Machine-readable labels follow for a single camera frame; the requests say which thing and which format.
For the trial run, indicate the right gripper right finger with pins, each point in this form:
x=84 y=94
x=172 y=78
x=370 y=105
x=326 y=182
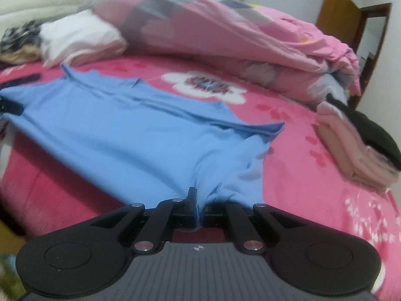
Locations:
x=255 y=230

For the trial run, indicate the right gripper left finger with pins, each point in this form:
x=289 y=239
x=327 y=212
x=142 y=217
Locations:
x=146 y=231

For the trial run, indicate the light blue t-shirt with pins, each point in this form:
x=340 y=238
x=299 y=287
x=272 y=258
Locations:
x=140 y=144

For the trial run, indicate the black white patterned cloth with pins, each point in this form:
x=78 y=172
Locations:
x=20 y=45

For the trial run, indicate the white folded cloth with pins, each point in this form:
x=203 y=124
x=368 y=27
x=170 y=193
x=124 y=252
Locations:
x=79 y=39

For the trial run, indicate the folded beige garment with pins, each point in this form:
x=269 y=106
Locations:
x=335 y=147

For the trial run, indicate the folded pink garment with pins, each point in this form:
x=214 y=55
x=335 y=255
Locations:
x=371 y=168

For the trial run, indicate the folded black garment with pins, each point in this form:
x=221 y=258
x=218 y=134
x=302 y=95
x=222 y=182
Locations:
x=371 y=133

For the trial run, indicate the pink grey patterned duvet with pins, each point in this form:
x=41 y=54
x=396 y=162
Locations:
x=257 y=44

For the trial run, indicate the brown wooden door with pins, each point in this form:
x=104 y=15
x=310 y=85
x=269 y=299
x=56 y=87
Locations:
x=363 y=29

